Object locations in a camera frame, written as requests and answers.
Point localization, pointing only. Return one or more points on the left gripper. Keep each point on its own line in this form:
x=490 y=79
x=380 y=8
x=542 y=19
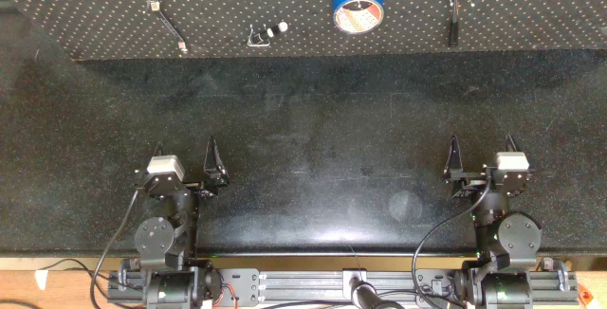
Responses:
x=162 y=187

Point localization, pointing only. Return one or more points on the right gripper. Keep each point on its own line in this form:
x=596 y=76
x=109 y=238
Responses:
x=474 y=178

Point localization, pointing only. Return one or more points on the hammer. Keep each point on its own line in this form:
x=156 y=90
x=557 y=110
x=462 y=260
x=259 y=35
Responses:
x=454 y=24

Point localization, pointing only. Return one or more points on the wrench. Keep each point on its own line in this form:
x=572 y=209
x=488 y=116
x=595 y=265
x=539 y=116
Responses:
x=166 y=21

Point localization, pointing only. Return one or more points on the black and white pliers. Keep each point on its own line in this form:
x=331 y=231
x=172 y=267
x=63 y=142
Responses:
x=277 y=29

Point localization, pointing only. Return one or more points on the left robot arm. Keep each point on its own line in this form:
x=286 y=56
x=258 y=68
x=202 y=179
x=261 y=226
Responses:
x=155 y=240

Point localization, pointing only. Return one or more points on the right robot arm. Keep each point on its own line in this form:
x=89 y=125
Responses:
x=519 y=237

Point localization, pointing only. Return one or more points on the black pegboard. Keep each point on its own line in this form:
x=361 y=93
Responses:
x=189 y=24

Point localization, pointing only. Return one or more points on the orange plastic piece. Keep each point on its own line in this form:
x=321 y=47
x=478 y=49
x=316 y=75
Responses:
x=586 y=297

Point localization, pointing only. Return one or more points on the white paper tag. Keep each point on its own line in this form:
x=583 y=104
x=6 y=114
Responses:
x=42 y=278

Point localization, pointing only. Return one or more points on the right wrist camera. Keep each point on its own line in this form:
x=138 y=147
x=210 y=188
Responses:
x=512 y=161

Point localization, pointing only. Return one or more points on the mounting rail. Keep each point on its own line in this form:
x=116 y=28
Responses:
x=303 y=287

